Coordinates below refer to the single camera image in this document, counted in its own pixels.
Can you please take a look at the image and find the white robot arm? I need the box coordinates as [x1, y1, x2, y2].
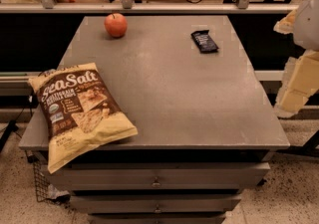
[273, 0, 319, 118]

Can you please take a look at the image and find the brown sea salt chip bag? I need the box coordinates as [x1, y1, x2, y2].
[29, 63, 138, 173]

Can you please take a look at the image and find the grey drawer cabinet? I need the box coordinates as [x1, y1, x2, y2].
[18, 15, 291, 224]

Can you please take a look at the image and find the dark blue snack bar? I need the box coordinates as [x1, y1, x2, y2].
[190, 30, 218, 54]

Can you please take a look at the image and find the red apple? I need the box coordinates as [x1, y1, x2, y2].
[104, 13, 128, 38]

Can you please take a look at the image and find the top grey drawer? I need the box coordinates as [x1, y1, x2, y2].
[41, 162, 270, 191]

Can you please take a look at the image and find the grey drawer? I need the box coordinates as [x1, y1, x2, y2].
[89, 213, 225, 224]
[71, 194, 241, 214]
[41, 162, 270, 191]

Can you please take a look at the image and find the middle grey drawer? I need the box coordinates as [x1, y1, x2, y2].
[71, 194, 241, 214]

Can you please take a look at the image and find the bottom grey drawer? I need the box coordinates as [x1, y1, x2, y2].
[89, 213, 225, 224]

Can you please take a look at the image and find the wire mesh basket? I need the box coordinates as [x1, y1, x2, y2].
[33, 161, 50, 202]

